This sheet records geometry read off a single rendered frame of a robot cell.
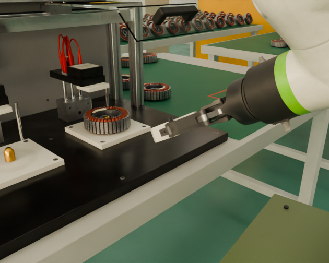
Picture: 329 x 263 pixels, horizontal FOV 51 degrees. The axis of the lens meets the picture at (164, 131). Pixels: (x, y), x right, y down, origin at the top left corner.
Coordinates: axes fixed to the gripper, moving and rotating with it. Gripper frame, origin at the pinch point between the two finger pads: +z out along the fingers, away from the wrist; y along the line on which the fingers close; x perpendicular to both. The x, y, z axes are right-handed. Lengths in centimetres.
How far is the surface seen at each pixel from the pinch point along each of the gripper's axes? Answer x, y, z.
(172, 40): 57, 144, 120
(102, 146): 1.7, -7.2, 15.8
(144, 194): -9.5, -10.8, 2.5
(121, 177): -5.1, -12.2, 5.5
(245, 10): 91, 323, 156
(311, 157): -34, 89, 22
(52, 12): 36.0, -2.8, 22.0
